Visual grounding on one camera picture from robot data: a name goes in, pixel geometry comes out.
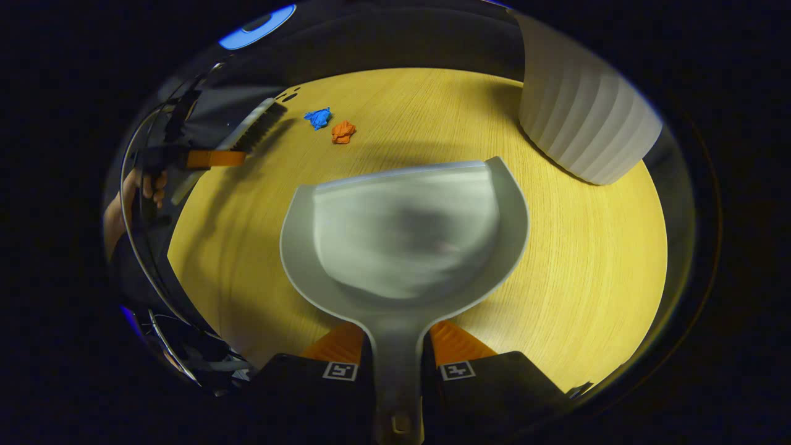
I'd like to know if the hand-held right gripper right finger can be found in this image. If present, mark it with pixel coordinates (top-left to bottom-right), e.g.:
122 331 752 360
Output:
422 320 572 436

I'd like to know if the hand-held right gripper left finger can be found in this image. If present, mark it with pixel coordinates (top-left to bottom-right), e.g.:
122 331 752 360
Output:
247 321 375 433

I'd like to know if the small white broom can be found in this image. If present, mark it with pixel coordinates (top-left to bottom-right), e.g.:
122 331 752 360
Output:
170 98 288 206

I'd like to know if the white plastic dustpan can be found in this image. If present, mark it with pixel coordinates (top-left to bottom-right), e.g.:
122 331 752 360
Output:
279 156 531 445

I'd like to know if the white ribbed garbage bin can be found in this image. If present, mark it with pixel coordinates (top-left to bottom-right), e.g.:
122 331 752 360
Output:
507 9 663 186

